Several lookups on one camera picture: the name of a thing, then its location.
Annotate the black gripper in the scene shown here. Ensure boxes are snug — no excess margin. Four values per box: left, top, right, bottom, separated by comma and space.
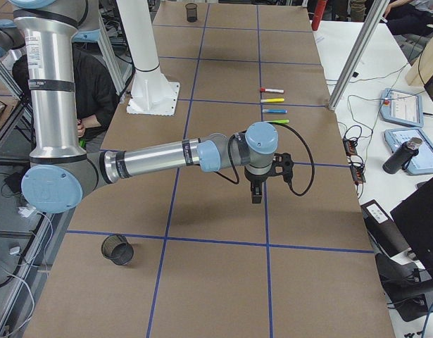
244, 153, 294, 204

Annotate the blue highlighter pen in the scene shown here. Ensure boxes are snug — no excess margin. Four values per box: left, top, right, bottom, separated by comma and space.
262, 109, 287, 114

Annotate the red and white marker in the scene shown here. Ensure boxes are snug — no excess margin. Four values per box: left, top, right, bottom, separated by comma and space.
260, 87, 284, 94

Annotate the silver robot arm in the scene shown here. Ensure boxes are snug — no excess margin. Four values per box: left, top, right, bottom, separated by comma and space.
12, 1, 293, 213

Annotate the yellow highlighter pen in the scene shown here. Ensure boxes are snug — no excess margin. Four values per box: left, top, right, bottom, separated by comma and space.
260, 98, 285, 104

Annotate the brown paper table mat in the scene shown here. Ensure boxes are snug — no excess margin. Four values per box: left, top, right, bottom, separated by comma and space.
25, 2, 394, 337

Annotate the black water bottle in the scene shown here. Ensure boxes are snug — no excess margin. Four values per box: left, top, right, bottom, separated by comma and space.
382, 137, 423, 174

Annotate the black mesh pen cup right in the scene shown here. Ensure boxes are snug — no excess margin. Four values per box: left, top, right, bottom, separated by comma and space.
101, 234, 134, 265

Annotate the black mesh pen cup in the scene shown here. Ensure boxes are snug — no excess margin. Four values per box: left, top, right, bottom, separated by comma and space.
101, 234, 134, 265
185, 3, 198, 23

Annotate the black monitor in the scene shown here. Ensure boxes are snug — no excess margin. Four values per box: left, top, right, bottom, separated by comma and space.
391, 178, 433, 277

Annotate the teach pendant tablet far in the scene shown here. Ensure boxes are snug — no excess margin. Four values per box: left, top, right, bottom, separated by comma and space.
380, 88, 424, 127

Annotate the teach pendant tablet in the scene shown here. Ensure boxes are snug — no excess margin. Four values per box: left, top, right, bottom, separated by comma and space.
382, 127, 433, 175
380, 88, 424, 127

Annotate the teach pendant tablet near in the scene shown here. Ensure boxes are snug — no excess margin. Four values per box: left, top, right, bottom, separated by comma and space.
382, 127, 433, 175

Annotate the seated person in black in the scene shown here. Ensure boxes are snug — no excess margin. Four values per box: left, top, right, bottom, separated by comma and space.
11, 47, 119, 140

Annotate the black mesh pen cup left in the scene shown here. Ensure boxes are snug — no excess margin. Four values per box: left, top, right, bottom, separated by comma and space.
185, 3, 198, 23

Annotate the red cylinder object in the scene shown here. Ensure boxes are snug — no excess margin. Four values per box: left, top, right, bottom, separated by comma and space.
311, 0, 327, 32

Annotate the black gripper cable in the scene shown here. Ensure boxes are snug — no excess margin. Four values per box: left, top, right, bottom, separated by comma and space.
215, 123, 316, 197

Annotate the aluminium frame post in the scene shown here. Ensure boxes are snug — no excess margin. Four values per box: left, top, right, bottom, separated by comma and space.
327, 0, 389, 111

